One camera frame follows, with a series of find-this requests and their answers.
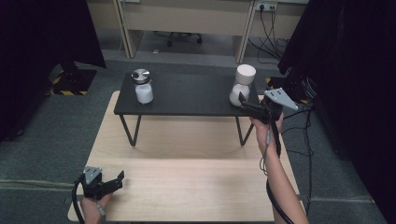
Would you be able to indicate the person's left hand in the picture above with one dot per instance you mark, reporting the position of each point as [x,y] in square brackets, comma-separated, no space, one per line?
[93,205]

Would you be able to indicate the black raised shelf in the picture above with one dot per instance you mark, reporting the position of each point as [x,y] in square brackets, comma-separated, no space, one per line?
[186,93]

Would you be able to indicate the white wall power outlet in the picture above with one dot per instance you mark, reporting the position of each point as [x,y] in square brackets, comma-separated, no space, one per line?
[266,5]

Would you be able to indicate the black office chair base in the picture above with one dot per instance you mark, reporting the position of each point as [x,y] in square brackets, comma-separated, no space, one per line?
[183,36]

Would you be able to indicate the glass jar with metal lid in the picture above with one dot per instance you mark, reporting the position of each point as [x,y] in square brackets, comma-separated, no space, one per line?
[144,90]

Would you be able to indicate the beige office desk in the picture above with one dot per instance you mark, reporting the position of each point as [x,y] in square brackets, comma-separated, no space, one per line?
[186,18]

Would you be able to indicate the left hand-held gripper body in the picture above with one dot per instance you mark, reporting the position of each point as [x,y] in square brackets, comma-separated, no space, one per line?
[92,182]

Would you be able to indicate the person's right hand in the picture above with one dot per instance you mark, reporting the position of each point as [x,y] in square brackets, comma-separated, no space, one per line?
[264,133]

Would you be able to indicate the white jar with white lid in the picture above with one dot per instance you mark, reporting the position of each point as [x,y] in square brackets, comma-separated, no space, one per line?
[241,90]

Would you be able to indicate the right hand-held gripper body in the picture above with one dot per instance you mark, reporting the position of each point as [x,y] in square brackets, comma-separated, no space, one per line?
[274,104]

